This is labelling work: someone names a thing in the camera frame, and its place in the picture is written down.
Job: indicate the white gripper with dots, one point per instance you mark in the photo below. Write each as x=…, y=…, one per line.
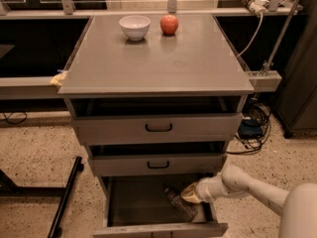
x=205, y=189

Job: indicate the clear plastic water bottle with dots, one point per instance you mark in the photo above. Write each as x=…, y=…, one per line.
x=186, y=210

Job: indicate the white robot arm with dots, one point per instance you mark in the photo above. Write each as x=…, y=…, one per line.
x=297, y=208

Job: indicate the grey middle drawer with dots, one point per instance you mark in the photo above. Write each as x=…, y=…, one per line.
x=147, y=165

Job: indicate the grey drawer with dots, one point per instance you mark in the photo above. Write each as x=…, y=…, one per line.
x=147, y=165
x=136, y=207
x=150, y=129

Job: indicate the grey bottom drawer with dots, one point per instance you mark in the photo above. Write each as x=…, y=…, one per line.
x=136, y=207

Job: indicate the grey top drawer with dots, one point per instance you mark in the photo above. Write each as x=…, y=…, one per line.
x=150, y=129

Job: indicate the grey drawer cabinet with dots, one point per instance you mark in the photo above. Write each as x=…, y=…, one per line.
x=192, y=72

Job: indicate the blue box on floor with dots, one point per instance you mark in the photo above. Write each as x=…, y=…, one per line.
x=250, y=129

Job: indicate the dark grey side cabinet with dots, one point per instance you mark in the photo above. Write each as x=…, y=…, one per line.
x=296, y=101

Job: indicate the black metal stand leg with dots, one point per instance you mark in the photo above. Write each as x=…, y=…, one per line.
x=77, y=167

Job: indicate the red apple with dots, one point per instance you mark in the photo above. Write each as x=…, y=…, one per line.
x=168, y=24

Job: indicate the yellow tape piece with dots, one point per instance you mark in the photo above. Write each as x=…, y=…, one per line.
x=58, y=79

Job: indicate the white ceramic bowl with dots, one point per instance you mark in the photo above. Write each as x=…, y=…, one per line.
x=135, y=27

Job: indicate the power strip with plug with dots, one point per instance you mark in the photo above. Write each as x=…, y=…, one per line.
x=255, y=6

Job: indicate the grey metal rail frame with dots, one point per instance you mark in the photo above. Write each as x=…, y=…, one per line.
x=40, y=87

